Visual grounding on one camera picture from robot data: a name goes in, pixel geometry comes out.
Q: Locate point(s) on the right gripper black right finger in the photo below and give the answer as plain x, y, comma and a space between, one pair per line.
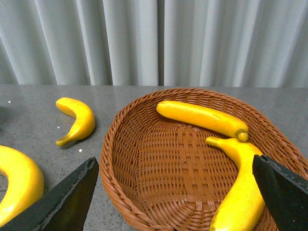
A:
285, 193

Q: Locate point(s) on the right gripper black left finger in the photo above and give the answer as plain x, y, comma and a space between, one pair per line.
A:
64, 207

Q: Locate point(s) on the large yellow banana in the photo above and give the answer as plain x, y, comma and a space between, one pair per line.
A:
25, 183

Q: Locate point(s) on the curved yellow banana in basket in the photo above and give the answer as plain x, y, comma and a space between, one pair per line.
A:
243, 205

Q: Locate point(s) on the yellow banana behind apple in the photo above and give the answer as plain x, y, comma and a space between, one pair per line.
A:
84, 123

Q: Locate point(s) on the brown wicker basket, right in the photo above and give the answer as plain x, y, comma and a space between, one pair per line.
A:
162, 176

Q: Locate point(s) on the straight yellow banana in basket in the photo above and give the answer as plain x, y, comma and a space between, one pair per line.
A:
205, 117

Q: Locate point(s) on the white pleated curtain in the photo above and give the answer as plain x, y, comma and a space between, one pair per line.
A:
222, 43

